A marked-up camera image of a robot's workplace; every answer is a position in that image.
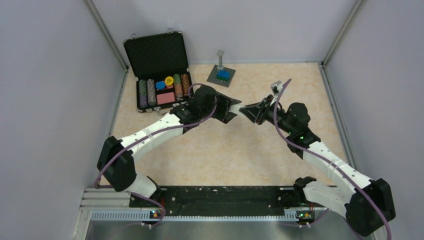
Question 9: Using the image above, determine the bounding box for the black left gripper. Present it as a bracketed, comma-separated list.
[200, 92, 242, 124]

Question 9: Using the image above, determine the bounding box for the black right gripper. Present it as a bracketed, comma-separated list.
[240, 94, 295, 135]

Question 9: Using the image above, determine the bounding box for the white remote control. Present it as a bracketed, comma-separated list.
[229, 104, 245, 115]

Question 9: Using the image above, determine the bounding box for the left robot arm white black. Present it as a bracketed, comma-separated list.
[94, 84, 241, 207]

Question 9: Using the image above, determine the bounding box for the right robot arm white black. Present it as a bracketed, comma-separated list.
[230, 95, 396, 240]

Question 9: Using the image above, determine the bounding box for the grey lego baseplate with bricks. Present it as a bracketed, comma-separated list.
[206, 50, 236, 88]

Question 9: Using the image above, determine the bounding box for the yellow poker chip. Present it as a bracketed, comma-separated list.
[164, 76, 174, 86]

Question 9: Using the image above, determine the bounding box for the blue poker chip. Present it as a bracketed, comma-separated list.
[155, 81, 167, 91]

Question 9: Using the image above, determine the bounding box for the black poker chip case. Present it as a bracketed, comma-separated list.
[123, 31, 194, 113]

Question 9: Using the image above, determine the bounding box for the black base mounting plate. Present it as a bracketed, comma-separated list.
[145, 185, 326, 218]

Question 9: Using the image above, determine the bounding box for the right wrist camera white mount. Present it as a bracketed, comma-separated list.
[270, 80, 284, 97]

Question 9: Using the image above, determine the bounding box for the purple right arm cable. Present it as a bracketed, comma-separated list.
[272, 78, 393, 240]

